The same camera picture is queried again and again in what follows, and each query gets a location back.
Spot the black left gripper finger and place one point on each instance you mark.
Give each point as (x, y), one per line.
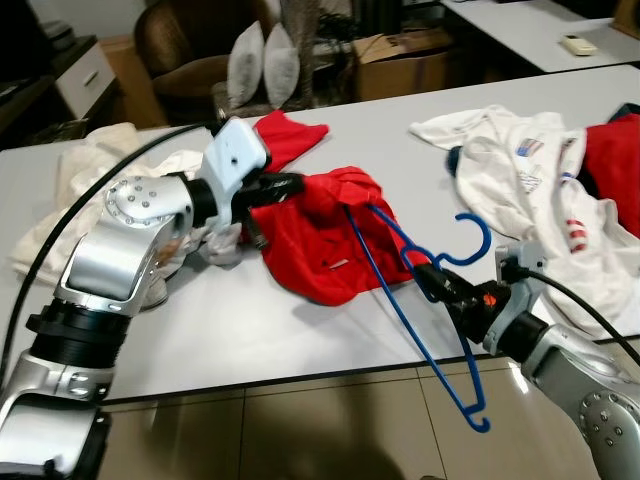
(285, 180)
(280, 194)

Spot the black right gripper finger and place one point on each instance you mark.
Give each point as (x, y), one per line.
(432, 270)
(438, 290)

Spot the blue plastic clothes hanger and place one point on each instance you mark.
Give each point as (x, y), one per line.
(489, 238)

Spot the red polo shirt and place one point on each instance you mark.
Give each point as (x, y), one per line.
(320, 250)

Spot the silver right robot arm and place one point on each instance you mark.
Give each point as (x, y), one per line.
(570, 370)

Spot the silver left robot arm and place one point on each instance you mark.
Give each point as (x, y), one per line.
(120, 260)

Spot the grey-white cushion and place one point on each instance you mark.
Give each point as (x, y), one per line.
(245, 65)
(282, 68)

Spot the white shirt with flag patches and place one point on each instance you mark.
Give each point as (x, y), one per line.
(520, 200)

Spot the open brown cardboard box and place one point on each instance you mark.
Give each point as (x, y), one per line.
(400, 70)

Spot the brown leather armchair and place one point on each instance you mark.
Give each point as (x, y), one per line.
(180, 50)

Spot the red cotton garment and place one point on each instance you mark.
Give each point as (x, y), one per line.
(615, 170)

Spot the white drawer cabinet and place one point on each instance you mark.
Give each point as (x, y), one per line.
(85, 80)

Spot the cream remote control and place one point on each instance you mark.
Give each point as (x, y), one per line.
(578, 45)

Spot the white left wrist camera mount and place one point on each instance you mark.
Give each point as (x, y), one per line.
(235, 160)

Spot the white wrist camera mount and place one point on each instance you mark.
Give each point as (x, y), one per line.
(235, 160)
(530, 255)

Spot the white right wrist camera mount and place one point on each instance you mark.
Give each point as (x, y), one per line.
(530, 255)

